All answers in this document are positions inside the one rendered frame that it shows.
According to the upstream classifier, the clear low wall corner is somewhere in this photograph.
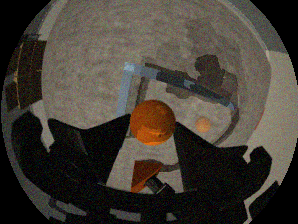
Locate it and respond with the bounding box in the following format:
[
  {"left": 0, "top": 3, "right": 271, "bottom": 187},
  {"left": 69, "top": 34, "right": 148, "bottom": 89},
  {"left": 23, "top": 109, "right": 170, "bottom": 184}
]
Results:
[{"left": 126, "top": 75, "right": 137, "bottom": 115}]

